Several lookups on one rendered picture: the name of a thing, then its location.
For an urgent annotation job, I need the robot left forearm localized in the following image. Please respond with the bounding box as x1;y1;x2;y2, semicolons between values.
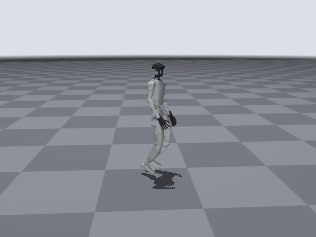
162;100;170;116

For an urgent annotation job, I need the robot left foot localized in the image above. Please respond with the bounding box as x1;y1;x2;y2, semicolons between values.
149;160;161;166

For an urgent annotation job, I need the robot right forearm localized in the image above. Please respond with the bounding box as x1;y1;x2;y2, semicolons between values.
149;98;160;119

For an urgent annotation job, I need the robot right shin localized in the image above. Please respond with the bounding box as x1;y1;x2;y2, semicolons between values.
144;146;161;166

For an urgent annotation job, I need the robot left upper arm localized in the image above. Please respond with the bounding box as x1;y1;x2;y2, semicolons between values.
163;81;167;102

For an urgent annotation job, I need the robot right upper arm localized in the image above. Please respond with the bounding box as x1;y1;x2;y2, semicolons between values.
147;81;156;103

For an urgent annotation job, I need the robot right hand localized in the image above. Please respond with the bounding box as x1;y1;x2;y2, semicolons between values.
157;114;170;130

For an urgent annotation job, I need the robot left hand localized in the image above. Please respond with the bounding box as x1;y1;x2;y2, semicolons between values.
168;111;177;126

